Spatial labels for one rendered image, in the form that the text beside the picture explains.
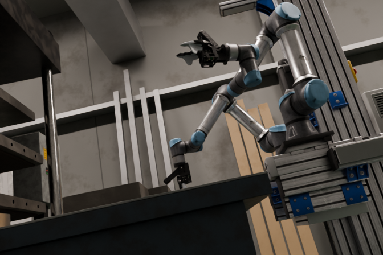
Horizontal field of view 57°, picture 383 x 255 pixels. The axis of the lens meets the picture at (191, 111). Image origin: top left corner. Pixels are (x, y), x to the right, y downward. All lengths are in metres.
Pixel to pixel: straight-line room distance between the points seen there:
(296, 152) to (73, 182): 3.20
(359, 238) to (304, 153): 0.47
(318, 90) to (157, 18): 3.51
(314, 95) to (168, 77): 3.02
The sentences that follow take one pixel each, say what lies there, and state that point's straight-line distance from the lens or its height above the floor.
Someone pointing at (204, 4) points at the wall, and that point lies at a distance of 4.88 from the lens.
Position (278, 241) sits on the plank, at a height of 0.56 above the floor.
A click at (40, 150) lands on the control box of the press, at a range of 2.18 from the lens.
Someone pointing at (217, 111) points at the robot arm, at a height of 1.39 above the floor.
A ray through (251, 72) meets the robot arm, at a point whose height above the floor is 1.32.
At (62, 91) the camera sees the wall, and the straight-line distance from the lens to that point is 4.81.
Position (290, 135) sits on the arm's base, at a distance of 1.69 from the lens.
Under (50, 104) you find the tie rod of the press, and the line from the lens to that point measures 2.12.
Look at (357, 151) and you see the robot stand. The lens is 1.58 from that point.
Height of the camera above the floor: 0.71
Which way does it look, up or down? 20 degrees up
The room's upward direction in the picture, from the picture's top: 12 degrees counter-clockwise
